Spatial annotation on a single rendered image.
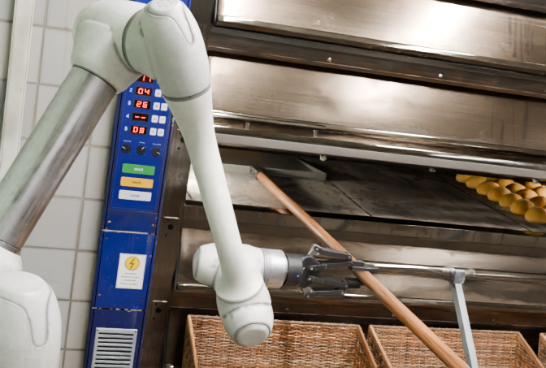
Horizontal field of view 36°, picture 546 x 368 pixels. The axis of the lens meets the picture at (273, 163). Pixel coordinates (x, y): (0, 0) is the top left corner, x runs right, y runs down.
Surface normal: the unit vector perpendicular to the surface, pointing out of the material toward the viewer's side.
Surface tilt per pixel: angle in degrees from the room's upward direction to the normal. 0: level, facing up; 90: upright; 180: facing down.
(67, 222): 90
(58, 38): 90
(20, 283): 6
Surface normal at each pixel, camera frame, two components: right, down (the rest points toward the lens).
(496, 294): 0.29, -0.11
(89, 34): -0.50, -0.36
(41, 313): 0.77, -0.15
